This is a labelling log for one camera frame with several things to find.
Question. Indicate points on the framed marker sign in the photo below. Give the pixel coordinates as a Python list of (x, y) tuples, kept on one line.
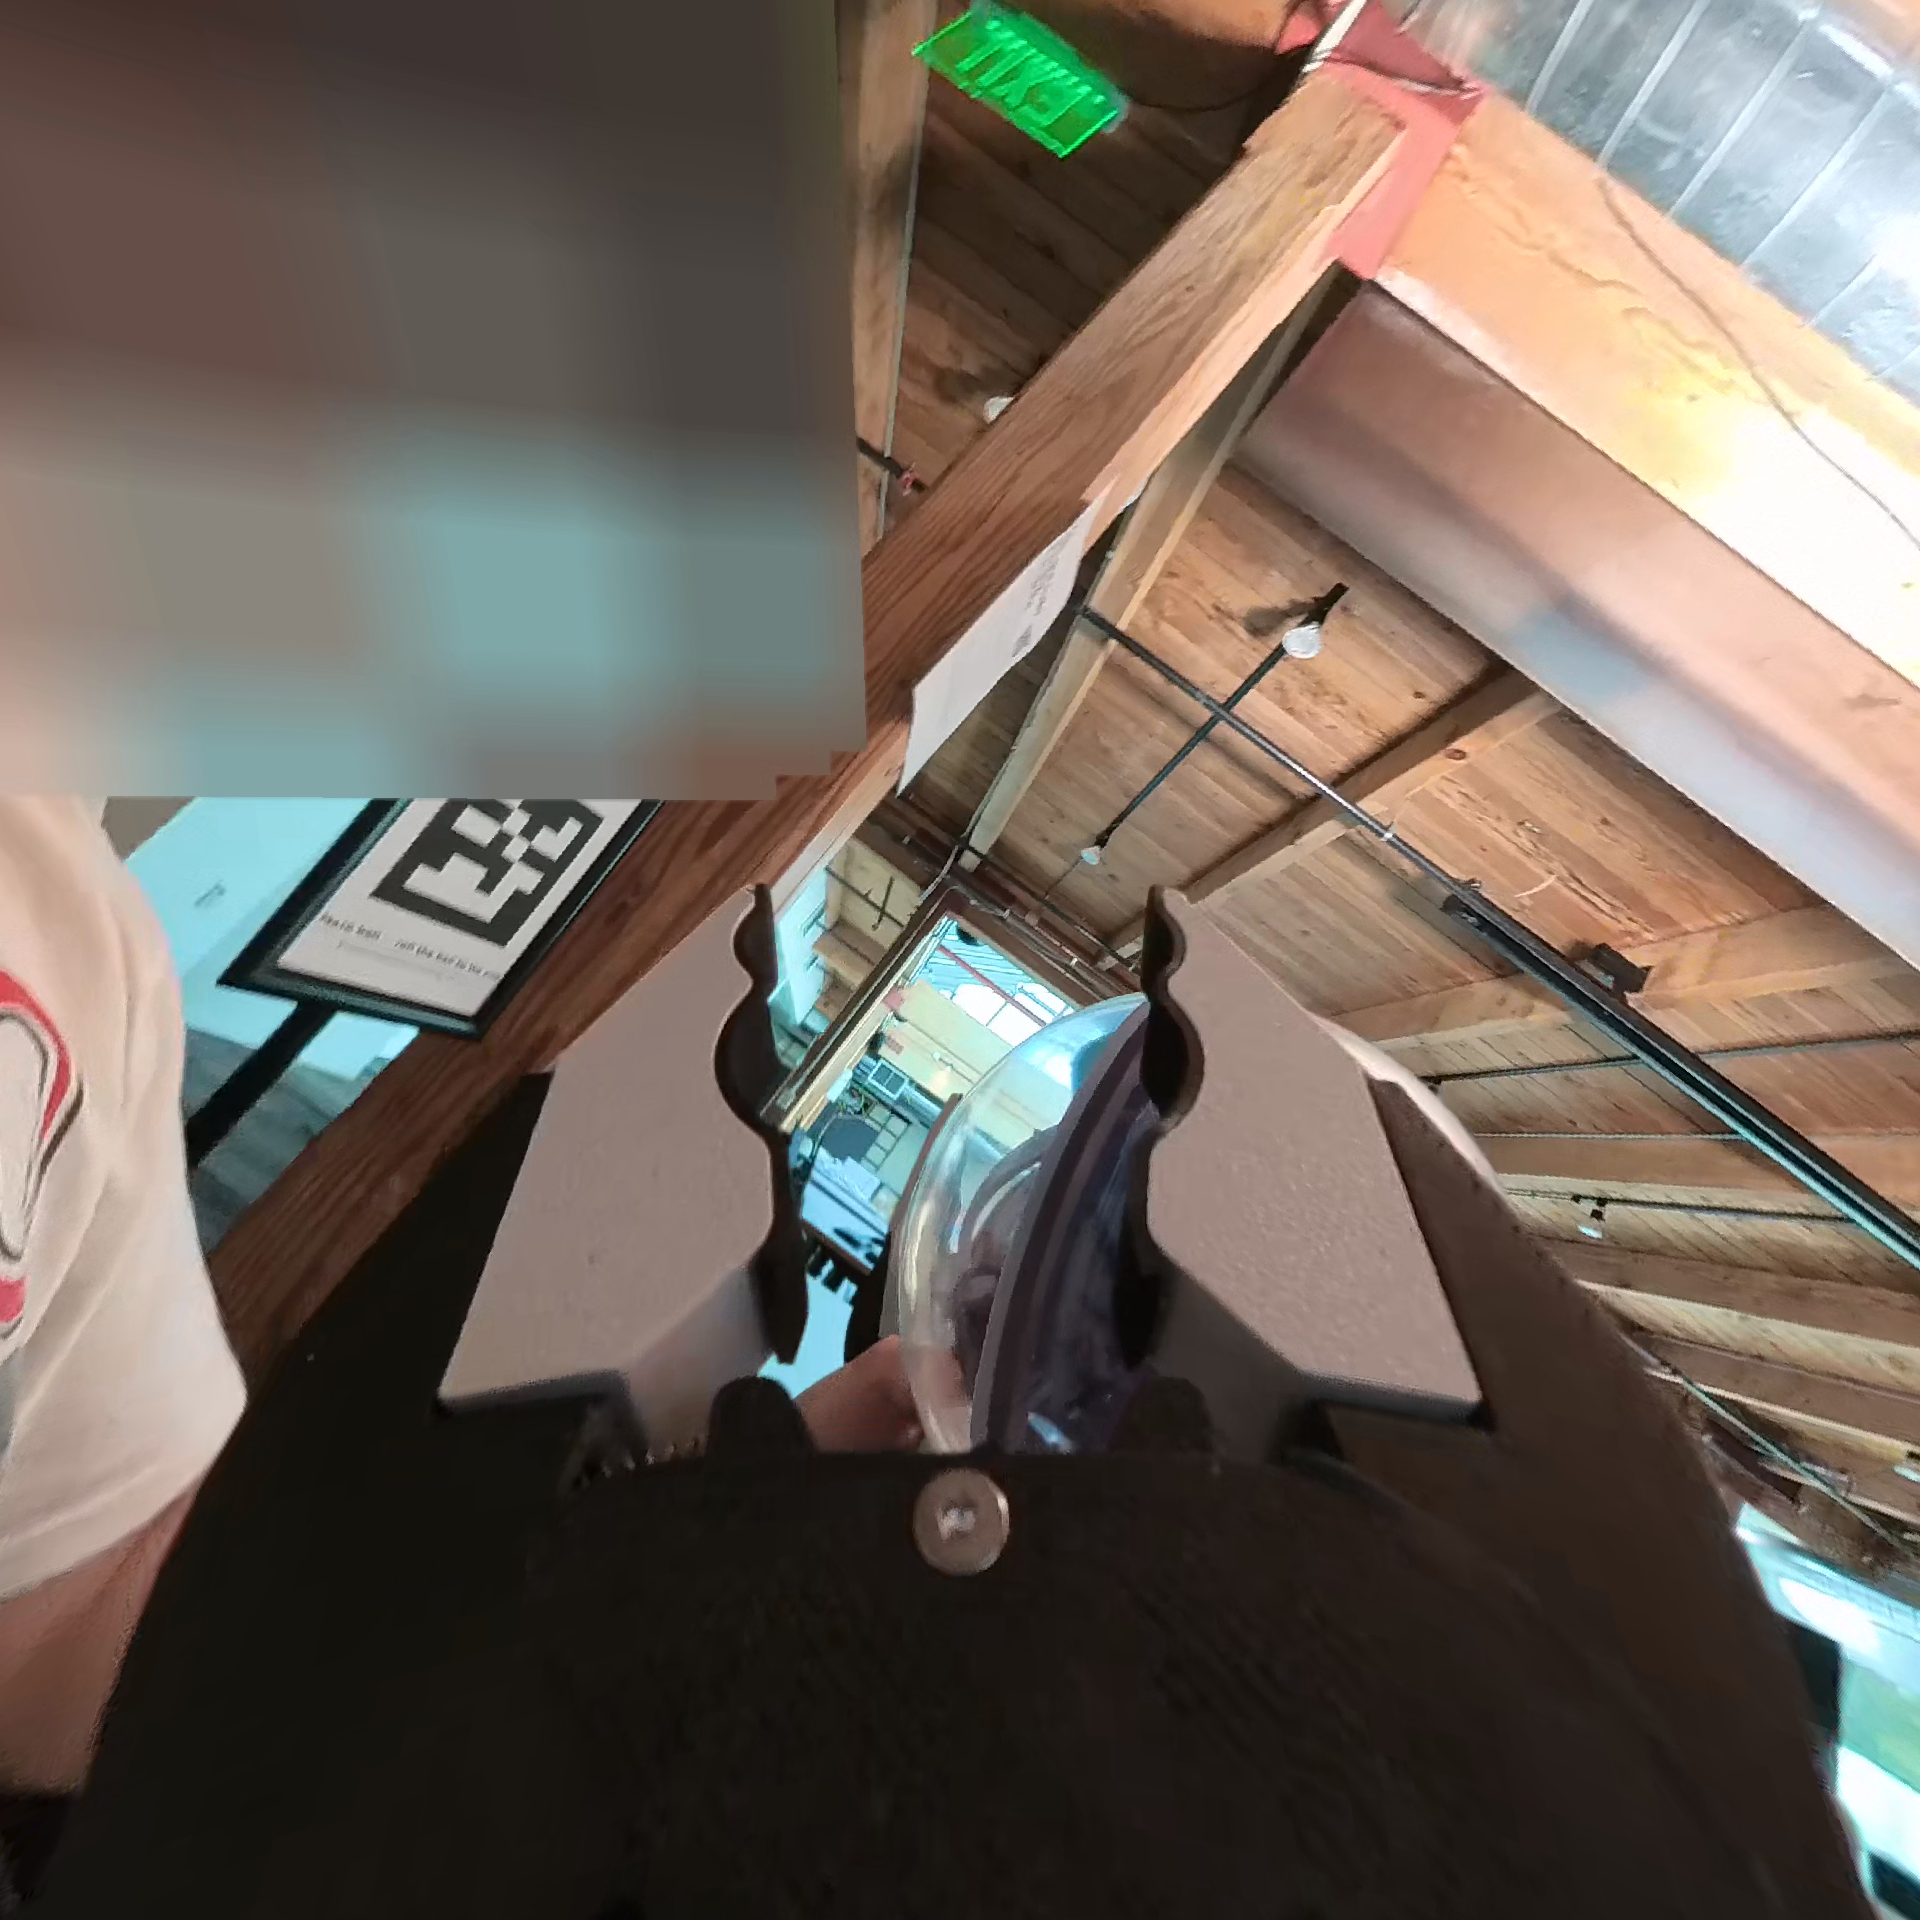
[(464, 902)]

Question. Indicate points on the person's left forearm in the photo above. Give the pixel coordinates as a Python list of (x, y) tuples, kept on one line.
[(59, 1664)]

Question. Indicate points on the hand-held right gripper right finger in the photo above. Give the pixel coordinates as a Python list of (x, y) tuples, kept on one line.
[(1289, 1200)]

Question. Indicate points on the clear plastic maze ball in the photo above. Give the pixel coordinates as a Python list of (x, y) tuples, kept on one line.
[(1019, 1231)]

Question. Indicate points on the white paper label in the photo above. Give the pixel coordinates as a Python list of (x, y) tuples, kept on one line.
[(1003, 646)]

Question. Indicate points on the black twin bulb light bar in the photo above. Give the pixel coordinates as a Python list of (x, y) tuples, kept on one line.
[(1213, 728)]

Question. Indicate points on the green exit sign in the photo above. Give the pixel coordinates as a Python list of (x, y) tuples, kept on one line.
[(1019, 67)]

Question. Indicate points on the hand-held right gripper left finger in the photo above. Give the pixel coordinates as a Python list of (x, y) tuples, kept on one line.
[(628, 1200)]

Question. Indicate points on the silver spiral air duct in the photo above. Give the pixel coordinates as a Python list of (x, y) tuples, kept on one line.
[(1723, 135)]

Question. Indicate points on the person's right hand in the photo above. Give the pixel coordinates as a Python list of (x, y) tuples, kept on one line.
[(861, 1402)]

